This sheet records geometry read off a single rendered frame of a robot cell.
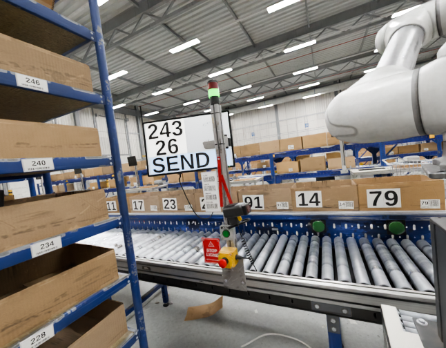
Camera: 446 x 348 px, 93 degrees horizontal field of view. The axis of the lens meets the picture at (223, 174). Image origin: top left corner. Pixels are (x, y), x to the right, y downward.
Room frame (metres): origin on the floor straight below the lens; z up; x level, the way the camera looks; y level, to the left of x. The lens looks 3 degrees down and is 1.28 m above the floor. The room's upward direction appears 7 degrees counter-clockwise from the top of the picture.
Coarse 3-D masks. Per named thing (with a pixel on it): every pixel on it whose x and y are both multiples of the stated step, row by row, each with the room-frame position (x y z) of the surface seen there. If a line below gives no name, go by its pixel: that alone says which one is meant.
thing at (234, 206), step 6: (228, 204) 0.97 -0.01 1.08; (234, 204) 0.92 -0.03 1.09; (240, 204) 0.91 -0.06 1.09; (246, 204) 0.91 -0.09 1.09; (222, 210) 0.94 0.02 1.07; (228, 210) 0.93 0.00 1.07; (234, 210) 0.91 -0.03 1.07; (240, 210) 0.90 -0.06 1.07; (246, 210) 0.90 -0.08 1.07; (228, 216) 0.93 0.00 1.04; (234, 216) 0.92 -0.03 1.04; (240, 216) 0.94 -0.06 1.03; (234, 222) 0.93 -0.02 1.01; (240, 222) 0.95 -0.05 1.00; (228, 228) 0.94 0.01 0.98
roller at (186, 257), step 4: (216, 232) 1.63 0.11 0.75; (212, 236) 1.55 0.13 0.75; (216, 236) 1.59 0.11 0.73; (200, 244) 1.41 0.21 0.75; (196, 248) 1.36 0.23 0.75; (200, 248) 1.39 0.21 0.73; (188, 252) 1.30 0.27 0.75; (192, 252) 1.31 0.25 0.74; (196, 252) 1.34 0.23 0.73; (184, 256) 1.25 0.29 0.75; (188, 256) 1.27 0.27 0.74; (176, 260) 1.21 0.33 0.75; (180, 260) 1.21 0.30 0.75; (184, 260) 1.23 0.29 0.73
